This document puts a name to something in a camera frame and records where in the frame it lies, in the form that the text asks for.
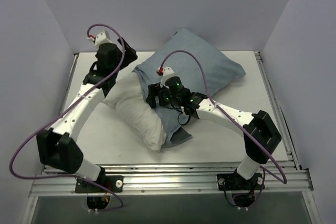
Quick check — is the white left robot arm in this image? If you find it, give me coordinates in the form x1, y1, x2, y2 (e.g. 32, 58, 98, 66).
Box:
36, 38, 138, 192

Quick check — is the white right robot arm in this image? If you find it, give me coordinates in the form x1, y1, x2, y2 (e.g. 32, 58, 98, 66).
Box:
146, 77, 282, 189

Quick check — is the grey-blue pillowcase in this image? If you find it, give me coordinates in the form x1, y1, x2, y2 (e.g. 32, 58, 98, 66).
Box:
131, 27, 246, 148

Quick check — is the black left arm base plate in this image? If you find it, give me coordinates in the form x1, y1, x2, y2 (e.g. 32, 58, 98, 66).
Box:
75, 175, 124, 194

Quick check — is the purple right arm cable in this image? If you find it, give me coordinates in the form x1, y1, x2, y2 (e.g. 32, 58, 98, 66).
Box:
160, 49, 288, 210

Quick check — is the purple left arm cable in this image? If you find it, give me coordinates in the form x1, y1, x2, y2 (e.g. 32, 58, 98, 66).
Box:
9, 24, 125, 212

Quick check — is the aluminium front mounting rail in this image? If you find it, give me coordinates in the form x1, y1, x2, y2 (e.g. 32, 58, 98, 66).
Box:
30, 165, 313, 197

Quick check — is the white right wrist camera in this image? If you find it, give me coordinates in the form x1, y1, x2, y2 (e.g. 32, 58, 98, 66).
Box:
157, 67, 175, 88

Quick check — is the white pillow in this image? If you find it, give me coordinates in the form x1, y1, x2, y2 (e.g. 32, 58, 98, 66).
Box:
102, 72, 167, 152

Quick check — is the aluminium right side rail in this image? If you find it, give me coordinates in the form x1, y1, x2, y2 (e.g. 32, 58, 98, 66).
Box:
254, 51, 301, 169

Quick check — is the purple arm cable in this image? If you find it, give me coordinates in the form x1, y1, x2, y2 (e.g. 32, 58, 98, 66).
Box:
9, 24, 125, 212
160, 49, 288, 210

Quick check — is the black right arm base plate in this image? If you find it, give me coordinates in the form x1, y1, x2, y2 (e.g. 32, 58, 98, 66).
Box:
216, 173, 265, 191

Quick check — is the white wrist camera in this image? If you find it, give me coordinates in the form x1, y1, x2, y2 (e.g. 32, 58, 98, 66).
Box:
87, 30, 112, 49
157, 67, 175, 88

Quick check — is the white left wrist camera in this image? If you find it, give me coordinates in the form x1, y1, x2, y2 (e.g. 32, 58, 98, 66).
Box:
87, 30, 112, 49

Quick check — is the aluminium table edge rail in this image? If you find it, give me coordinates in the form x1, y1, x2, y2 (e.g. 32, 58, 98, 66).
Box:
66, 54, 79, 91

